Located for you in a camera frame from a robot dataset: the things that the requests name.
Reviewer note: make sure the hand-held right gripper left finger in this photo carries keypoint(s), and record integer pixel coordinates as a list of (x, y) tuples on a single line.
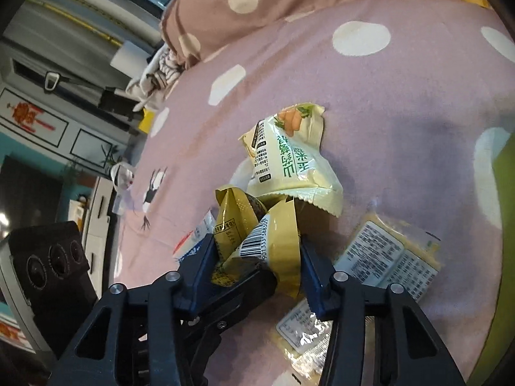
[(201, 273)]

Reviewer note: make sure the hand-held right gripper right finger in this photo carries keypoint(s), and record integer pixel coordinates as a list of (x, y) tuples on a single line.
[(314, 289)]

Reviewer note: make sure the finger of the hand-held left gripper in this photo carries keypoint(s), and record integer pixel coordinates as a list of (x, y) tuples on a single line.
[(237, 301)]

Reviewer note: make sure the red snack packet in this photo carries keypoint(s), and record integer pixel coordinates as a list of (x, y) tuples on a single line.
[(195, 237)]

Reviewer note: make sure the gold triangular snack packet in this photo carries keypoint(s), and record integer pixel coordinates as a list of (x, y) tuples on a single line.
[(235, 217), (277, 245)]

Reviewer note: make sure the cream cracker sandwich pack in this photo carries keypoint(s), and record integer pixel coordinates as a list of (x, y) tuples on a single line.
[(382, 261)]

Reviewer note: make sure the cream green snack packet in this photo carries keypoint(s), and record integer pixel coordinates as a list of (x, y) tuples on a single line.
[(289, 161)]

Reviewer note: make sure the white cabinet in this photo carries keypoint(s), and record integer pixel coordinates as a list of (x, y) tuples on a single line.
[(98, 209)]

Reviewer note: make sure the dark television screen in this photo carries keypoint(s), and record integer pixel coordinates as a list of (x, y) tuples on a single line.
[(28, 193)]

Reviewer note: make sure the white plastic bag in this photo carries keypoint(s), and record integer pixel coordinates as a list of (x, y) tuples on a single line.
[(122, 177)]

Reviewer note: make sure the green potted plant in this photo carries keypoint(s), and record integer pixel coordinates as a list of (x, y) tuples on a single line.
[(100, 157)]

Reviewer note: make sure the yellow packet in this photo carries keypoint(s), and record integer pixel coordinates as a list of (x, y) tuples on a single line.
[(147, 122)]

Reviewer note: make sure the black stand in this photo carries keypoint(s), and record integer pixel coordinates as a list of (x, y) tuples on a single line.
[(118, 102)]

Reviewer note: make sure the green paper box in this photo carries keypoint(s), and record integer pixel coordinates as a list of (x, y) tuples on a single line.
[(505, 229)]

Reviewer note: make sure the striped white cloth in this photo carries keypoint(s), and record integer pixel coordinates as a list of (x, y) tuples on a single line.
[(157, 72)]

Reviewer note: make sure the pink dotted blanket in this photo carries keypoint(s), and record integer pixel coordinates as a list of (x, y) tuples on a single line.
[(402, 88)]

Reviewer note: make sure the white paper roll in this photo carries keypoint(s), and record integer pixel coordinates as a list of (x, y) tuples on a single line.
[(128, 58)]

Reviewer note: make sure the red wall decoration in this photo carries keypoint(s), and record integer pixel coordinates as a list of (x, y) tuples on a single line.
[(28, 115)]

